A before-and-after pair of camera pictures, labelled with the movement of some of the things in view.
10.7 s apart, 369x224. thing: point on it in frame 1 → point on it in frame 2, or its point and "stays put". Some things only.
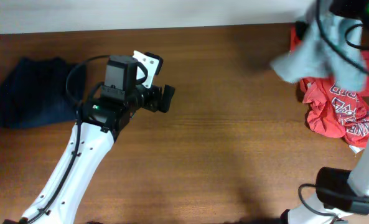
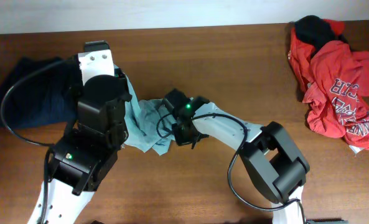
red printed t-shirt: [338, 111] stays put
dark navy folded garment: [37, 91] stays put
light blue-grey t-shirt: [328, 47] → [142, 117]
